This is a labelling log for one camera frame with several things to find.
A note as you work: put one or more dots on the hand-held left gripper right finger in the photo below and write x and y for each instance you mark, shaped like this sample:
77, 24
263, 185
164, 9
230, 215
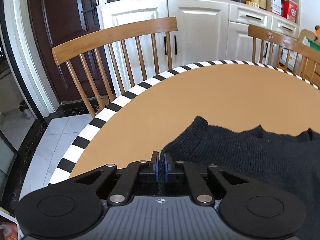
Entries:
169, 166

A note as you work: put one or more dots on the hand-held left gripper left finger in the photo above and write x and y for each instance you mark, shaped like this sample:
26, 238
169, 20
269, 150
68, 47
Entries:
156, 166

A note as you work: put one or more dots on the black knit sweater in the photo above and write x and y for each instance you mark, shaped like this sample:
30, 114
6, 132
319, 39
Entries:
250, 155

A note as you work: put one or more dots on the white cabinet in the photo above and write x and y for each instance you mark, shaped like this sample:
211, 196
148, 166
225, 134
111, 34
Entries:
200, 30

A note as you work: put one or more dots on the orange bag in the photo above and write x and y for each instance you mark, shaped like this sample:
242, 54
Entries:
283, 66

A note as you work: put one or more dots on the dark brown door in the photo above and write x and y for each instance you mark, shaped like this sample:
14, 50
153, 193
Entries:
65, 42

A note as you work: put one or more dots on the printed packet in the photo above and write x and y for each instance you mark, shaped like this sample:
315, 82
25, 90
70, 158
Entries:
7, 227

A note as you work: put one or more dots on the wooden spindle chair with sticker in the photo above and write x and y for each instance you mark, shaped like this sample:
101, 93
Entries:
260, 32

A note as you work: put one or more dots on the white red box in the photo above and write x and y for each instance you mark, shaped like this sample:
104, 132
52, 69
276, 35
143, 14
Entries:
276, 5

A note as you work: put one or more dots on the red printed box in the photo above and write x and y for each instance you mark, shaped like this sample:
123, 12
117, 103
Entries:
290, 10

